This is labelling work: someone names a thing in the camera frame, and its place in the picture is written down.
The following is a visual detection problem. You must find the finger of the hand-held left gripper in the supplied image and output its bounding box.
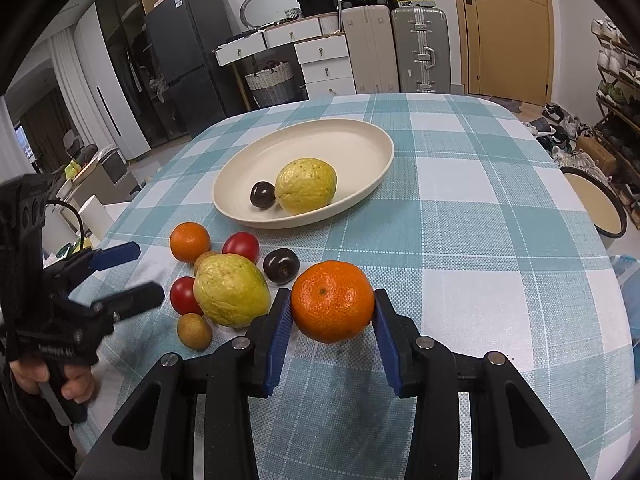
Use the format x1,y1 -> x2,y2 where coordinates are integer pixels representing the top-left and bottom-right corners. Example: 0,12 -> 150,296
67,281 -> 166,341
44,241 -> 141,293

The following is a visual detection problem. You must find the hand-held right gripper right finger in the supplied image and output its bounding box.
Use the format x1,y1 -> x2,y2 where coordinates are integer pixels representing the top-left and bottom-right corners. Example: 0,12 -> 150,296
373,287 -> 594,480

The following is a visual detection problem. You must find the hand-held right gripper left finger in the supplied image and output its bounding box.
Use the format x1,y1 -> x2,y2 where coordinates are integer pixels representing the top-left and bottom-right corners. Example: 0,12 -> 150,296
74,287 -> 294,480

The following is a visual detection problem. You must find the red tomato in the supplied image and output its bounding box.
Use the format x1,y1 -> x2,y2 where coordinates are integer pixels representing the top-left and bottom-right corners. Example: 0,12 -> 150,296
170,276 -> 203,316
221,231 -> 260,264

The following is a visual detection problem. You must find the large orange mandarin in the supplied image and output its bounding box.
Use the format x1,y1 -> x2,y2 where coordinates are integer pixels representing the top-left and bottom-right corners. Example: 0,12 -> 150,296
291,260 -> 376,344

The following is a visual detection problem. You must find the yellow-green guava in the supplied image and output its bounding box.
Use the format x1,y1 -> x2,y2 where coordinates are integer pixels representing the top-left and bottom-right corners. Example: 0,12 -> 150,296
193,253 -> 272,328

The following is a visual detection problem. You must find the small orange mandarin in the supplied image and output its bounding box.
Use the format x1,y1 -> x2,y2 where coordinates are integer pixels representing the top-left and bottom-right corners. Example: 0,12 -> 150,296
169,222 -> 211,264

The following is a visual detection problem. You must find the dark purple passion fruit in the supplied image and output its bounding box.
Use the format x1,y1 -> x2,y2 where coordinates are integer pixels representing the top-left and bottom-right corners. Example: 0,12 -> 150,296
250,181 -> 277,208
263,248 -> 300,285

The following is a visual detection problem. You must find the cream oval plate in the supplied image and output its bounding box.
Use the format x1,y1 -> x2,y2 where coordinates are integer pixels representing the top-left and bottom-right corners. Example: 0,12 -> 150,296
212,118 -> 395,230

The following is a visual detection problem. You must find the person's left forearm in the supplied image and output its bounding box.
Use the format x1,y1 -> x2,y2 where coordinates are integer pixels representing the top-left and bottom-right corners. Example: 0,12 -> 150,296
0,360 -> 81,480

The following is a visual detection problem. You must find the person's left hand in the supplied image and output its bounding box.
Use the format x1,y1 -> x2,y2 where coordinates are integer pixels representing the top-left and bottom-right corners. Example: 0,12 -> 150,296
11,361 -> 99,404

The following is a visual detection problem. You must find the teal checked tablecloth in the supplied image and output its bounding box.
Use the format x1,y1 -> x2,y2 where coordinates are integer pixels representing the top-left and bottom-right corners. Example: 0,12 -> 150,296
75,92 -> 636,480

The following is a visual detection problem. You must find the yellow guava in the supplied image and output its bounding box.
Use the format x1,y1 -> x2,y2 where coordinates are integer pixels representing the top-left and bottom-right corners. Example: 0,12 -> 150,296
274,158 -> 338,213

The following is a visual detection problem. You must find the dark grey fridge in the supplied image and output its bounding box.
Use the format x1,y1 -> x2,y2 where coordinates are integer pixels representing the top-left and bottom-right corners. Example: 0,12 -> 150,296
144,0 -> 241,138

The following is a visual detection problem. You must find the woven basket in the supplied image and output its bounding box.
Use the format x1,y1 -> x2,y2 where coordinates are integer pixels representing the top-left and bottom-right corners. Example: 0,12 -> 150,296
244,60 -> 300,108

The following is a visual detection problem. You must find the cream round stool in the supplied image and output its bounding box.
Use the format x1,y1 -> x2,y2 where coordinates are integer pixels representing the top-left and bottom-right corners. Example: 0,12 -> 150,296
559,166 -> 628,240

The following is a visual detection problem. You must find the scattered sneakers group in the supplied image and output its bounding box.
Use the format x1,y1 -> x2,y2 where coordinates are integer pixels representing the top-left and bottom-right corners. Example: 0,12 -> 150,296
522,102 -> 593,151

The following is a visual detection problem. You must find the white drawer dresser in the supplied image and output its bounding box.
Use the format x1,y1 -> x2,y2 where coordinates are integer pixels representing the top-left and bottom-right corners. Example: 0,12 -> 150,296
214,12 -> 357,111

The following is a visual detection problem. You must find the cardboard box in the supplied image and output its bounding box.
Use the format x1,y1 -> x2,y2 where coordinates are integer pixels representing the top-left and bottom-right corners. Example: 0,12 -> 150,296
575,136 -> 618,176

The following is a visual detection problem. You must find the beige suitcase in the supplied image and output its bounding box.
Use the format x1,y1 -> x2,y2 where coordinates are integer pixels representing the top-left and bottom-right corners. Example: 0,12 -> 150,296
340,4 -> 401,95

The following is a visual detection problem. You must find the silver suitcase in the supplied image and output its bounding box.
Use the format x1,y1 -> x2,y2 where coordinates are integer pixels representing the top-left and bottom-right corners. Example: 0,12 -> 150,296
391,6 -> 452,95

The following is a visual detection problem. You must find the wooden shoe rack with shoes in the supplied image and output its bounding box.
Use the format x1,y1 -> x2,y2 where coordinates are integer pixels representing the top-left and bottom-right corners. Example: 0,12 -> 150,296
590,17 -> 640,231

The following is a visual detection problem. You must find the wooden door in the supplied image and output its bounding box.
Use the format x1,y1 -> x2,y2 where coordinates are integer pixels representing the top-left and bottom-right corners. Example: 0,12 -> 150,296
448,0 -> 556,106

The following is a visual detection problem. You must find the black cable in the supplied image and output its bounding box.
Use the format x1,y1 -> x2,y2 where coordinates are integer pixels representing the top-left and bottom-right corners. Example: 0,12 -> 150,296
44,200 -> 87,251

